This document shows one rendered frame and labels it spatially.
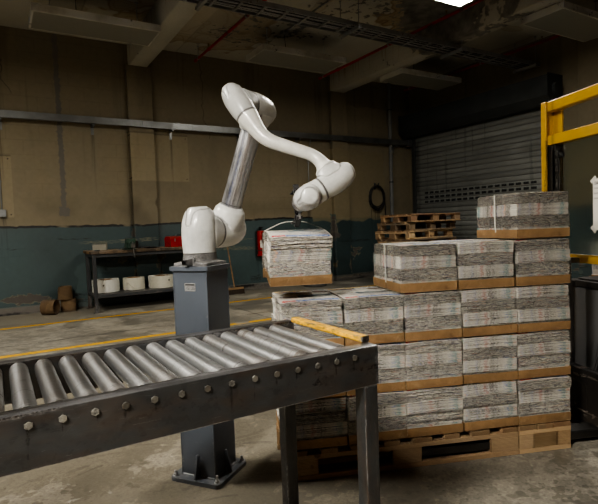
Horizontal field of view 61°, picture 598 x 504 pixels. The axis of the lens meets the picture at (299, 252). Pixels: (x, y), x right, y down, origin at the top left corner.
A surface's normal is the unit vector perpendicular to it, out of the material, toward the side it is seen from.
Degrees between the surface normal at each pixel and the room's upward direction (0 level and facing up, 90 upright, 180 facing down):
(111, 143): 90
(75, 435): 90
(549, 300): 90
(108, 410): 90
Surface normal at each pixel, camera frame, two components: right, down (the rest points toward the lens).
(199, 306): -0.39, 0.06
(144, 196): 0.51, 0.03
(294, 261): 0.17, 0.22
